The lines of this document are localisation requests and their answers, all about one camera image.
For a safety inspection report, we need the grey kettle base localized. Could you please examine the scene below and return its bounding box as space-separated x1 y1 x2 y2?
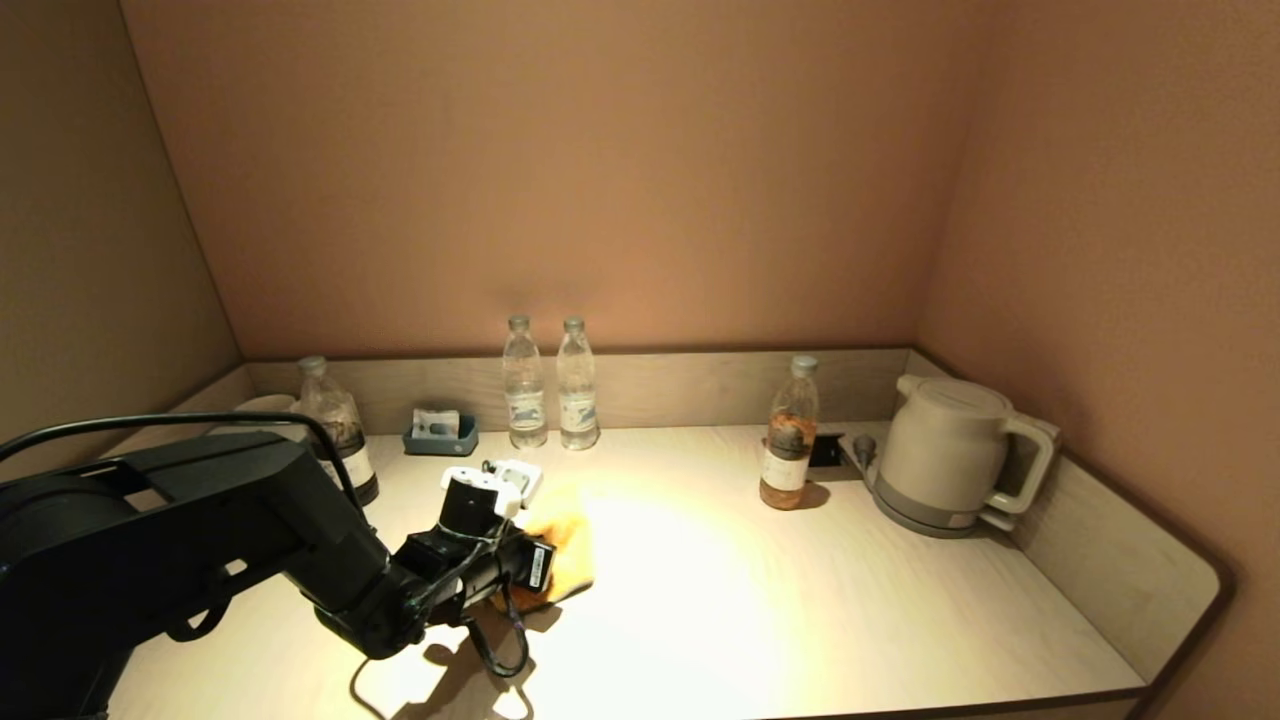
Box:
863 468 1021 539

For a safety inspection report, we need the amber tea bottle white cap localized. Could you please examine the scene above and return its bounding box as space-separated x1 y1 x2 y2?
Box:
760 355 822 512

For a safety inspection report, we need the recessed black power socket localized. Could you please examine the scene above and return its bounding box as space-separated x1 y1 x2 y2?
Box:
808 434 861 471

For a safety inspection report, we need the clear water bottle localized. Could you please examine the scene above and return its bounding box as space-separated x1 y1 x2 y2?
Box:
556 317 601 451
502 314 549 450

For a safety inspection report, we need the dark liquid bottle white label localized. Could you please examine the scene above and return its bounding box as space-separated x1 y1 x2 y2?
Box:
298 356 381 507

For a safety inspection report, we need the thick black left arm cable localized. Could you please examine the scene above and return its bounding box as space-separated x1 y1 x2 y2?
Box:
0 412 367 521

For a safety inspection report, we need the small blue tray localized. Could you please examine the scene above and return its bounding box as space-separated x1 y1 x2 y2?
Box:
403 414 479 457

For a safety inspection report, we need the left wrist small camera box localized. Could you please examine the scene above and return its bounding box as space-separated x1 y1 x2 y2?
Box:
484 459 545 507

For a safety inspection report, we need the orange microfibre cloth grey underside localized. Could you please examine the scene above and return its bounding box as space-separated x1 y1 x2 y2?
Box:
490 508 597 614

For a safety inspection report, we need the white electric kettle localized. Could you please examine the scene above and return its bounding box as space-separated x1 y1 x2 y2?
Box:
875 375 1060 522

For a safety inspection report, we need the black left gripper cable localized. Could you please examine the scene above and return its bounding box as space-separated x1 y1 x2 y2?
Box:
464 585 532 680

